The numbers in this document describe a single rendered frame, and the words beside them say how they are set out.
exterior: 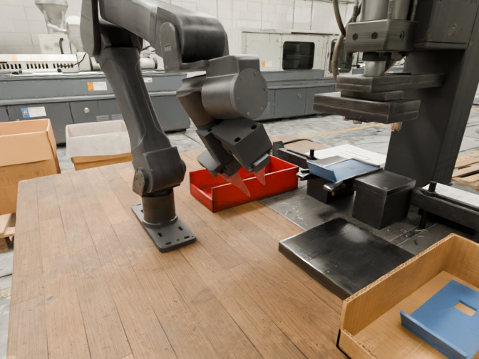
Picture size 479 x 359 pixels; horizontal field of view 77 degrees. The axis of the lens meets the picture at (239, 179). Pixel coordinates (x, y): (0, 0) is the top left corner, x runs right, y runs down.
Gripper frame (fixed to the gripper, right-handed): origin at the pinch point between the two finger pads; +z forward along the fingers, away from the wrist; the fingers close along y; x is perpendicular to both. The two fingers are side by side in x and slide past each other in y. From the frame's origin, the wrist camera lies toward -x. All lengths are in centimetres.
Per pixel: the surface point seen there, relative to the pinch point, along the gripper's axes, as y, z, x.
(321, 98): 25.2, 1.0, 10.4
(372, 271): 4.7, 13.0, -17.6
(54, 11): 6, -75, 508
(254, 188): 3.5, 11.7, 14.4
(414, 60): 52, 8, 9
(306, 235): 2.4, 12.0, -5.4
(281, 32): 303, 118, 459
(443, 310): 6.9, 15.3, -26.5
